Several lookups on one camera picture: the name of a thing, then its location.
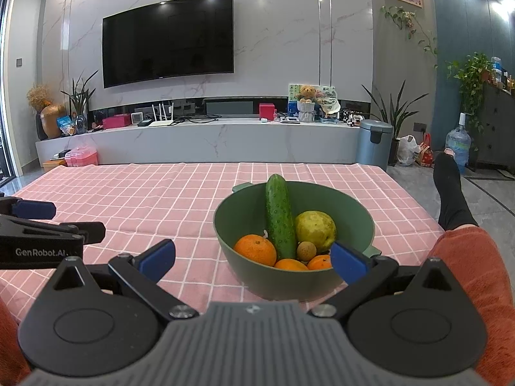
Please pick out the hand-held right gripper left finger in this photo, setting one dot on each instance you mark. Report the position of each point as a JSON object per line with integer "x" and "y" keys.
{"x": 159, "y": 259}

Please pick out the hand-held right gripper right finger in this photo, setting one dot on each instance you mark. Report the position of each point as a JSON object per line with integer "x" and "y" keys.
{"x": 348, "y": 261}

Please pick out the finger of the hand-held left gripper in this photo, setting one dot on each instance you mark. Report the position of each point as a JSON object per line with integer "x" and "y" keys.
{"x": 88, "y": 231}
{"x": 34, "y": 209}

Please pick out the small orange mandarin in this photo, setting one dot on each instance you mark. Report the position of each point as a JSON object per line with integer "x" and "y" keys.
{"x": 318, "y": 263}

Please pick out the small lychee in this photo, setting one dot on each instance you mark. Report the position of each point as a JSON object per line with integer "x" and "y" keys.
{"x": 305, "y": 251}

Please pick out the green bowl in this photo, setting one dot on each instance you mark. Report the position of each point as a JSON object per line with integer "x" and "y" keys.
{"x": 249, "y": 277}

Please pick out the yellow pear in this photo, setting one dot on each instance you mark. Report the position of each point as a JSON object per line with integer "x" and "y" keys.
{"x": 316, "y": 231}

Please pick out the flat orange box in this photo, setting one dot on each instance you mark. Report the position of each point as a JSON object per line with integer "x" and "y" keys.
{"x": 54, "y": 163}

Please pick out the pink checked tablecloth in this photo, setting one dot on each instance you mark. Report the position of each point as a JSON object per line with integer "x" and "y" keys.
{"x": 161, "y": 193}

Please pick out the pink storage box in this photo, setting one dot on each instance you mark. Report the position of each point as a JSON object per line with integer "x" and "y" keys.
{"x": 80, "y": 157}

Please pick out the green cucumber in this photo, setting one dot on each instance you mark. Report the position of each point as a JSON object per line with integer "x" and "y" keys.
{"x": 279, "y": 217}

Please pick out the brown round vase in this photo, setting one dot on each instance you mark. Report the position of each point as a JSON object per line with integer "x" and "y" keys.
{"x": 52, "y": 122}

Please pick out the blue snack bag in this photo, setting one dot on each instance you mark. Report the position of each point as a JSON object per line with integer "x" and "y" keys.
{"x": 65, "y": 125}

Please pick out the magenta box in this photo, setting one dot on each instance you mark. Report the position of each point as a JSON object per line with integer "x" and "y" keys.
{"x": 116, "y": 122}

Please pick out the dried yellow flowers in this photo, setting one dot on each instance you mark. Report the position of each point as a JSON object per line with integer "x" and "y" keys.
{"x": 38, "y": 95}

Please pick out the blue-grey pedal bin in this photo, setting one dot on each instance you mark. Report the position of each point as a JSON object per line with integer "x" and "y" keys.
{"x": 372, "y": 148}

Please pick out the person's leg in black sock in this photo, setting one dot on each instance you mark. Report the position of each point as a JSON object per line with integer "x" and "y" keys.
{"x": 450, "y": 193}

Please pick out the small white device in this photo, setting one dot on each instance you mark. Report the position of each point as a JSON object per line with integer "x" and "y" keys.
{"x": 137, "y": 118}

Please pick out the glass balcony door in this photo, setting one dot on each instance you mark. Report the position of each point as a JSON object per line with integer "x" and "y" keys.
{"x": 4, "y": 88}

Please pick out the white plastic bag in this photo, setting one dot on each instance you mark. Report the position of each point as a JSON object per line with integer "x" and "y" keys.
{"x": 407, "y": 150}

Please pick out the orange-red cloth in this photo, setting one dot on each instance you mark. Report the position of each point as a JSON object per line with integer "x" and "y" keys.
{"x": 474, "y": 257}

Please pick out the white router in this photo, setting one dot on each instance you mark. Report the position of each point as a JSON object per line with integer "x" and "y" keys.
{"x": 157, "y": 122}

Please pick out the red gift bag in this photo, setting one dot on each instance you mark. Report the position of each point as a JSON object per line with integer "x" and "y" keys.
{"x": 425, "y": 155}

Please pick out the marble television stand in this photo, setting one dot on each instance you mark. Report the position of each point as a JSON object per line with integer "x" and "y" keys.
{"x": 221, "y": 140}

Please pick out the tall long-leaf potted plant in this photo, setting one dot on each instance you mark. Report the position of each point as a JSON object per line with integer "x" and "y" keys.
{"x": 394, "y": 116}

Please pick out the white cap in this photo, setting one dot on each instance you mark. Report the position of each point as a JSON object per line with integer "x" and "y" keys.
{"x": 330, "y": 106}

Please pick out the large water bottle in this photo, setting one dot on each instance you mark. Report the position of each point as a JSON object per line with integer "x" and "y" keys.
{"x": 458, "y": 144}

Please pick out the red box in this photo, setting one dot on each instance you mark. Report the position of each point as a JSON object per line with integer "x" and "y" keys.
{"x": 266, "y": 111}

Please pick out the brown teddy bear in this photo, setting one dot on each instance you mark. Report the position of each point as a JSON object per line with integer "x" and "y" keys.
{"x": 308, "y": 92}

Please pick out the dark cabinet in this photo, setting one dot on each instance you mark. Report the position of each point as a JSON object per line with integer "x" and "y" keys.
{"x": 499, "y": 128}

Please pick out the black flat television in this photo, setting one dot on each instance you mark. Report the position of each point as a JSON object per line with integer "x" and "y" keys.
{"x": 169, "y": 40}

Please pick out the leafy potted plant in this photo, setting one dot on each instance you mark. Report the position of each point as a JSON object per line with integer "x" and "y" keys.
{"x": 470, "y": 72}

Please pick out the trailing vine plant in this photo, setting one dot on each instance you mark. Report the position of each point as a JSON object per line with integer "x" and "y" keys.
{"x": 398, "y": 16}

